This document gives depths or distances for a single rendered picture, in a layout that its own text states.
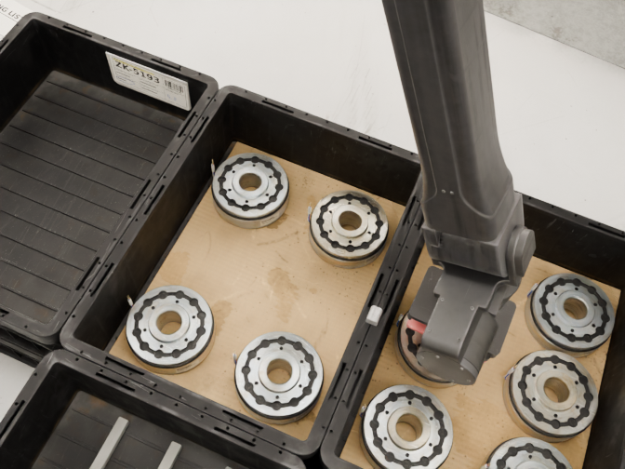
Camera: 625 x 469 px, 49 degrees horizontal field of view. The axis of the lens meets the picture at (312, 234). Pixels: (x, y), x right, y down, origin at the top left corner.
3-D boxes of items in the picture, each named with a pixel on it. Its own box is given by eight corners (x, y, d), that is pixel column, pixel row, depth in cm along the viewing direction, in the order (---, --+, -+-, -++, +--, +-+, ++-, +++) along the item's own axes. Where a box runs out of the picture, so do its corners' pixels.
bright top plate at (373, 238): (322, 183, 92) (322, 181, 91) (394, 203, 91) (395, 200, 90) (301, 247, 87) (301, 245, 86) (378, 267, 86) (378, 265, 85)
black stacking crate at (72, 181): (54, 69, 105) (31, 12, 95) (227, 136, 100) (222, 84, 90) (-124, 281, 86) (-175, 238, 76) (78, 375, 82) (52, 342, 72)
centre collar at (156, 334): (164, 298, 82) (163, 296, 81) (198, 316, 81) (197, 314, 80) (139, 331, 80) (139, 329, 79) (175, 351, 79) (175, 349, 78)
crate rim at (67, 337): (225, 92, 92) (224, 80, 90) (433, 171, 88) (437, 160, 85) (58, 350, 73) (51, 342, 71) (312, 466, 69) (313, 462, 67)
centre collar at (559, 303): (562, 285, 86) (564, 282, 85) (599, 303, 85) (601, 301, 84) (548, 315, 84) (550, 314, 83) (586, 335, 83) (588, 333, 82)
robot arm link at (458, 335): (534, 220, 56) (438, 199, 61) (484, 337, 52) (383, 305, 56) (540, 293, 65) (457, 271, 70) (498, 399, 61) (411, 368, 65)
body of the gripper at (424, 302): (493, 361, 72) (515, 341, 65) (404, 319, 73) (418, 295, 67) (512, 309, 74) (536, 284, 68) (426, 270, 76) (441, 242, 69)
